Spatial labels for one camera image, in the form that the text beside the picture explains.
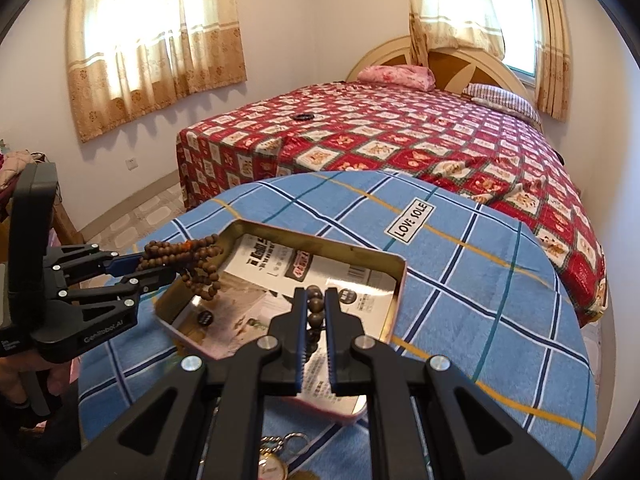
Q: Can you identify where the brown wooden bead mala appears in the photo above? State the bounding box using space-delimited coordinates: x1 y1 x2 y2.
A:
137 234 224 301

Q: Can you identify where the gold pocket watch with chain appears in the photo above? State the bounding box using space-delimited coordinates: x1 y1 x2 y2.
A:
257 432 309 480

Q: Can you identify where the dark bead bracelet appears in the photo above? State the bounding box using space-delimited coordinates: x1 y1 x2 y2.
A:
302 284 328 361

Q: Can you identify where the person's left hand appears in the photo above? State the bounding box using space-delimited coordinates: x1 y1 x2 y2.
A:
0 349 72 406

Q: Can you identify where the paper sheet in tin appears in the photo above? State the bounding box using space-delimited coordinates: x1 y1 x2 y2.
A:
192 233 399 411

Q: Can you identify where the pink metal tin box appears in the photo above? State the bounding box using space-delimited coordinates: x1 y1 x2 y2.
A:
152 218 408 426

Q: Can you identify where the blue plaid tablecloth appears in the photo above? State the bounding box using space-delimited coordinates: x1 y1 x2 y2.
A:
79 171 597 479

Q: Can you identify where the left beige curtain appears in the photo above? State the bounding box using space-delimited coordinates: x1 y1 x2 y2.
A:
66 0 246 142

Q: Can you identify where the beige curtain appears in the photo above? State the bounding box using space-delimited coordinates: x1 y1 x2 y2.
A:
409 0 506 66
533 0 572 122
66 0 246 142

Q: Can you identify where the red patterned bedspread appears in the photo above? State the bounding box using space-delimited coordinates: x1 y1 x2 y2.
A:
176 82 608 324

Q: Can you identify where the plaid checked pillow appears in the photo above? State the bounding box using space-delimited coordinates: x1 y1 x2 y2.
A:
462 84 542 130

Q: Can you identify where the pink floral pillow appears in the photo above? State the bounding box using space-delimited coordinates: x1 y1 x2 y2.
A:
357 65 436 92

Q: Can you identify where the cream wooden headboard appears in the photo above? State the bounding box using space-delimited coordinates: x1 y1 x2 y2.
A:
346 36 534 104

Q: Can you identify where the far right beige curtain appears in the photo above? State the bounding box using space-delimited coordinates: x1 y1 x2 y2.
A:
533 0 572 122

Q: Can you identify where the small black ring object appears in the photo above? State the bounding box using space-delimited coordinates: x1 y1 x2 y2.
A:
291 113 314 122

